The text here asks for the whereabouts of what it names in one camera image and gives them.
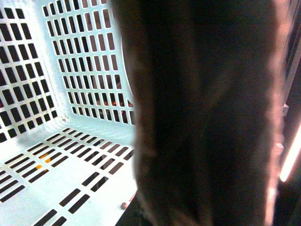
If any brown basket handle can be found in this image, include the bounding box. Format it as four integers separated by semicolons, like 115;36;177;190
112;0;290;226

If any light blue plastic basket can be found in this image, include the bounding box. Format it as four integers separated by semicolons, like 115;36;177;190
0;0;136;226

